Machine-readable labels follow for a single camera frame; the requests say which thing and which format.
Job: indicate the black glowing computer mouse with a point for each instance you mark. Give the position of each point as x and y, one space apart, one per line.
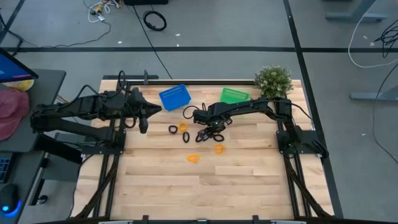
7 199

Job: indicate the grey desk leg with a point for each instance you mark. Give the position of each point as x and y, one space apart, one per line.
373 96
354 16

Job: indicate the black keyboard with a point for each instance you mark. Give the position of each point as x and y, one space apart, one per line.
4 169

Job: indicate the green plastic basket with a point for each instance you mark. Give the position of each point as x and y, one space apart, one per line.
233 95

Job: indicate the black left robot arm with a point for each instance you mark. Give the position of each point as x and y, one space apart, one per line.
93 105

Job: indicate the pink cap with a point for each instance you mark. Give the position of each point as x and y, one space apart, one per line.
12 113

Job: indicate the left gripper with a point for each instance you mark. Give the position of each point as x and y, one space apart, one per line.
136 102

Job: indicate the grey desk top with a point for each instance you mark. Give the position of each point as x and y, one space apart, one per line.
46 90

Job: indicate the black aluminium table frame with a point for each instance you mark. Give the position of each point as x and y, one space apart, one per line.
186 82

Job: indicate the black table clamp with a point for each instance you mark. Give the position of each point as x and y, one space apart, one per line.
255 219
145 219
145 77

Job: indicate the dark desk surface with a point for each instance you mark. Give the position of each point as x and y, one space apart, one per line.
25 174

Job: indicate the potted green plant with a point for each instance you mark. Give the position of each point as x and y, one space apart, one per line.
273 81

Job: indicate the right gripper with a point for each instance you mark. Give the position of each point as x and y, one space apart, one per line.
217 125

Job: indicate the yellow round object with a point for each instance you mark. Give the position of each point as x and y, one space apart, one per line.
20 85

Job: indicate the blue plastic basket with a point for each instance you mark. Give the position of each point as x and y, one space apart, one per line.
174 98

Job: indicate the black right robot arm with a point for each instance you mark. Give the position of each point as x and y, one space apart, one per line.
248 105

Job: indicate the silver aluminium bracket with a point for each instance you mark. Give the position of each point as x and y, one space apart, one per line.
115 222
287 222

